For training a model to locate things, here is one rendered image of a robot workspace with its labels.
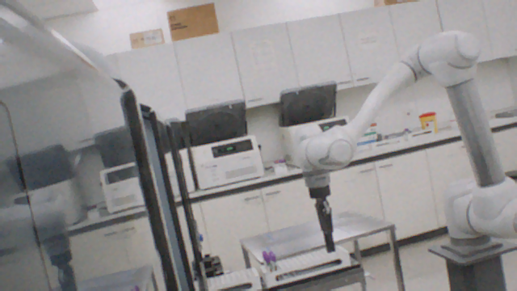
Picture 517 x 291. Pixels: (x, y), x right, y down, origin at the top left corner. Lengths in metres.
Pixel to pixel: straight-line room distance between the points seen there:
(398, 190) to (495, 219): 2.59
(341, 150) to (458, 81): 0.50
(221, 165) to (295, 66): 1.14
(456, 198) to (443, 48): 0.60
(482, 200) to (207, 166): 2.56
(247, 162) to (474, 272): 2.38
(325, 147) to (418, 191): 3.04
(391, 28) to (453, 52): 3.08
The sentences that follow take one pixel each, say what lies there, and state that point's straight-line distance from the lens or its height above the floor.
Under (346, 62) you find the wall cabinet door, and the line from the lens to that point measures 4.44.
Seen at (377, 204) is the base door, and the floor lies 0.44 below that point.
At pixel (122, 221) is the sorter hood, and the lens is 0.20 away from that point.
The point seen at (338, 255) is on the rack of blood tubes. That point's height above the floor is 0.86.
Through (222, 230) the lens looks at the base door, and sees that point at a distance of 3.92.
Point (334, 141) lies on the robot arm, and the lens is 1.38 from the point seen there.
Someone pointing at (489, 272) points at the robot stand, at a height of 0.62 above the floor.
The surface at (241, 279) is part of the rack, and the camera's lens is 1.59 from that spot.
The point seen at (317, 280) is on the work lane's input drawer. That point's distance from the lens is 1.61.
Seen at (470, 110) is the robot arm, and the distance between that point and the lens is 1.69.
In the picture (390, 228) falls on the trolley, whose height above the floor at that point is 0.80.
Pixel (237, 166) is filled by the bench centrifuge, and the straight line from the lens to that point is 3.88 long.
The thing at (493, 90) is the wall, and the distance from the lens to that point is 5.58.
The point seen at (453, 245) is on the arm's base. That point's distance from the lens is 1.99.
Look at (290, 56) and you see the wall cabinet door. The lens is 4.30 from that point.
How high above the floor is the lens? 1.36
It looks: 3 degrees down
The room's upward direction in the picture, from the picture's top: 12 degrees counter-clockwise
